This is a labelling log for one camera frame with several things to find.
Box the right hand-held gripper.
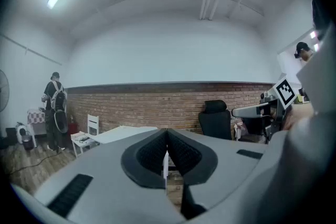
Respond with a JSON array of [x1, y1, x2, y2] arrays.
[[231, 77, 299, 144]]

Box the white round appliance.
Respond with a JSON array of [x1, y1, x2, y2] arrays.
[[15, 123, 29, 144]]

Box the red fire extinguisher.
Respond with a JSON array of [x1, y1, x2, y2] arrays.
[[68, 114, 79, 141]]

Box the white wooden chair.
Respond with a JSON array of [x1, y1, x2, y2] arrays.
[[70, 113, 101, 158]]

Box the black office chair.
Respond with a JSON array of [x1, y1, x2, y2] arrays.
[[197, 99, 234, 141]]

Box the pink checkered cloth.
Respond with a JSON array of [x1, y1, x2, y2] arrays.
[[27, 109, 47, 126]]

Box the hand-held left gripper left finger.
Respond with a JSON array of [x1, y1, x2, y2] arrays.
[[10, 127, 190, 224]]

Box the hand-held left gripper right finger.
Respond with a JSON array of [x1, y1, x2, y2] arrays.
[[167, 127, 269, 224]]

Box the black standing fan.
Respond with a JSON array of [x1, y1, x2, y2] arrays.
[[0, 69, 11, 115]]

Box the black bucket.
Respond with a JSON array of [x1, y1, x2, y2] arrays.
[[22, 131, 35, 151]]

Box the white wall rail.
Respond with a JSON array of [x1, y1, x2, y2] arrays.
[[0, 33, 63, 66]]

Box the person's right forearm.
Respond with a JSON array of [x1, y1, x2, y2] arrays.
[[285, 106, 316, 131]]

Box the black floor cable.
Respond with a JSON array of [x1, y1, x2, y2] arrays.
[[9, 150, 59, 175]]

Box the round black bag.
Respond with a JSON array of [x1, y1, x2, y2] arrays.
[[54, 111, 69, 135]]

